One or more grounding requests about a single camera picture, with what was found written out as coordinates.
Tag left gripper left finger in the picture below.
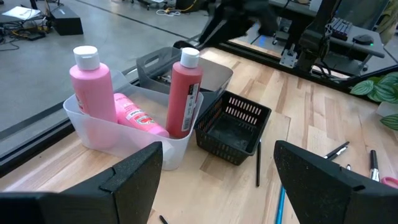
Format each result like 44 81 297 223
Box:
0 141 164 224

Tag black keyboard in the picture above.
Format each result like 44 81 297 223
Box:
326 17 354 42

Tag pink scissors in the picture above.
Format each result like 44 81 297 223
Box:
381 176 398 189

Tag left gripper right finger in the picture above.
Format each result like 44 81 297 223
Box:
273 139 398 224

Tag white plant pot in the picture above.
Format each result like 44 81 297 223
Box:
376 101 398 118

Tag white paper sheet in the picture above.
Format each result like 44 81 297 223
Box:
1 6 42 21

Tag red paint bottle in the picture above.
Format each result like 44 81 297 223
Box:
165 47 205 139

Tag fan brush black handle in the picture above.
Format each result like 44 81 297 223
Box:
369 149 381 183

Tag black mesh basket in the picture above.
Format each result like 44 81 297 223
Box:
193 90 272 166

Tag tangled floor cables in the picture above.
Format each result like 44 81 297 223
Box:
0 23 47 52

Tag grey plastic bin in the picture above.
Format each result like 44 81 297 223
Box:
136 46 234 118

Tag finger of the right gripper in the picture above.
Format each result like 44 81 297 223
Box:
198 9 254 48

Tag small black silver paintbrush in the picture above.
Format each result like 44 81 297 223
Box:
326 146 348 161

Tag white floor cable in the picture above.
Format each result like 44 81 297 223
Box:
155 8 182 17

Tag grey desk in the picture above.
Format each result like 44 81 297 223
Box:
323 18 398 77

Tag silver metal bracket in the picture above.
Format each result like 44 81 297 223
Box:
279 43 299 69

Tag thin black paintbrush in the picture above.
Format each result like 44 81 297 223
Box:
323 141 350 158
256 138 262 188

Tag black computer mouse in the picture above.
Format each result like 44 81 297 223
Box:
352 34 375 46

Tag blue handled paintbrush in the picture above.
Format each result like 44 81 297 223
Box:
275 185 287 224

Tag clear plastic bin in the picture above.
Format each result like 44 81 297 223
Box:
63 70 205 171

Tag hot pink paint bottle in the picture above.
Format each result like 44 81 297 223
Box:
113 92 170 139

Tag light pink paint bottle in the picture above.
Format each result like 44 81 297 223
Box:
68 45 118 147

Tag black floor box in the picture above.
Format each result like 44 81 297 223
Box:
49 5 84 36

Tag green striped leaf plant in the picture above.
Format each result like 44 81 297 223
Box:
350 72 398 131

